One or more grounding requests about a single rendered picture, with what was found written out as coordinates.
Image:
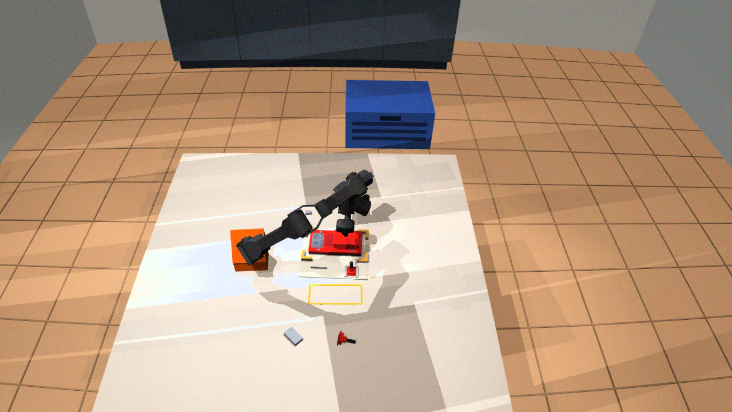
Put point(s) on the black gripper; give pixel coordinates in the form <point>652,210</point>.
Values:
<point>345,226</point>

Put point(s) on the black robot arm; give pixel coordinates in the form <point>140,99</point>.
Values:
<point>296,225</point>

